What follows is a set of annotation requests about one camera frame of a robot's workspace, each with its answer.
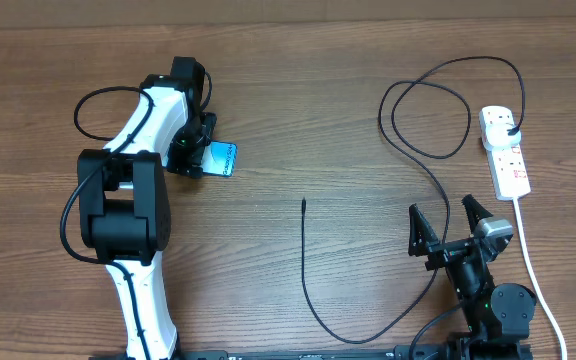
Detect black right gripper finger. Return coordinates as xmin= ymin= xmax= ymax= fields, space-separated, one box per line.
xmin=462 ymin=194 xmax=493 ymax=234
xmin=408 ymin=204 xmax=440 ymax=257

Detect blue screen Galaxy smartphone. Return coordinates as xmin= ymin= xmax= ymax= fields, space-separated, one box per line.
xmin=201 ymin=141 xmax=238 ymax=177

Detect black USB charging cable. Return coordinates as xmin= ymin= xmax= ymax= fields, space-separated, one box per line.
xmin=300 ymin=55 xmax=527 ymax=346

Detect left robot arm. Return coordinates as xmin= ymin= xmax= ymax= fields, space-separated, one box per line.
xmin=71 ymin=57 xmax=216 ymax=359

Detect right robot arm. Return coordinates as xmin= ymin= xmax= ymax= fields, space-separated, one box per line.
xmin=395 ymin=195 xmax=537 ymax=359

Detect white charger plug adapter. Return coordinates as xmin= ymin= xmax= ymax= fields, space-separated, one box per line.
xmin=482 ymin=122 xmax=522 ymax=151

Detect white power strip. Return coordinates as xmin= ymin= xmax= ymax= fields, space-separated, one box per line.
xmin=479 ymin=106 xmax=531 ymax=201

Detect white power strip cord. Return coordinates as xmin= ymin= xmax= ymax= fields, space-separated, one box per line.
xmin=511 ymin=197 xmax=569 ymax=360

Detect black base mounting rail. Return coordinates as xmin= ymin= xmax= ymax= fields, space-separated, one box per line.
xmin=87 ymin=344 xmax=534 ymax=360

